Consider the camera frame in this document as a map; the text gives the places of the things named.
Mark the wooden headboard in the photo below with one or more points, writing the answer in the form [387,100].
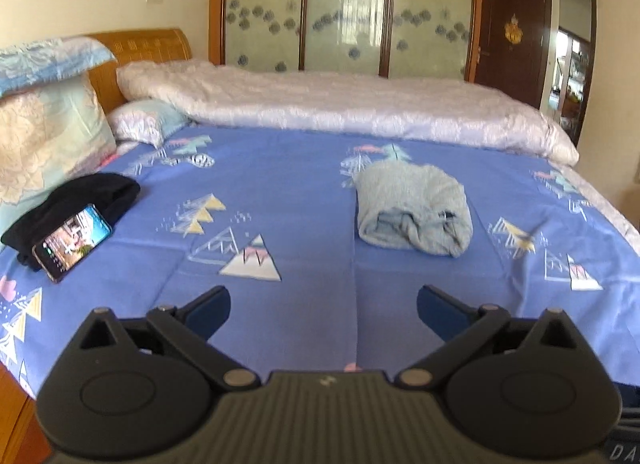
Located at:
[145,49]

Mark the smartphone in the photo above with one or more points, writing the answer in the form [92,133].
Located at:
[72,241]

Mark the wardrobe with frosted glass doors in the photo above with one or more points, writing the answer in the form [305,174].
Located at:
[345,4]

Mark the gold door ornament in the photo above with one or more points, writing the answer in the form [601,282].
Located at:
[513,29]

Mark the blue and white pillow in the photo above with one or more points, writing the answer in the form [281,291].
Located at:
[45,64]

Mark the small pale pillow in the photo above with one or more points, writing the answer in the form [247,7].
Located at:
[145,119]

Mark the wooden bed frame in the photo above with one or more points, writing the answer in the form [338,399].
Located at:
[15,419]

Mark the dark wooden door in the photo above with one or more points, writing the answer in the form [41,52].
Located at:
[510,69]

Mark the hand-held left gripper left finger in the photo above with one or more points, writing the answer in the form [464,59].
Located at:
[210,314]

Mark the large floral pillow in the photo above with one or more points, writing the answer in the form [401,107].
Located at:
[45,144]

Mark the white quilt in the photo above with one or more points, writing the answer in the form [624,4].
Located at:
[350,104]

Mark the black cloth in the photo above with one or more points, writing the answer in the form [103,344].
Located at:
[95,194]

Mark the blue printed bed sheet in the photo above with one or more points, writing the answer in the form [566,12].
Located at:
[300,224]

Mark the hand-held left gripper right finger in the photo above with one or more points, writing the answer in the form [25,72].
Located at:
[437,314]

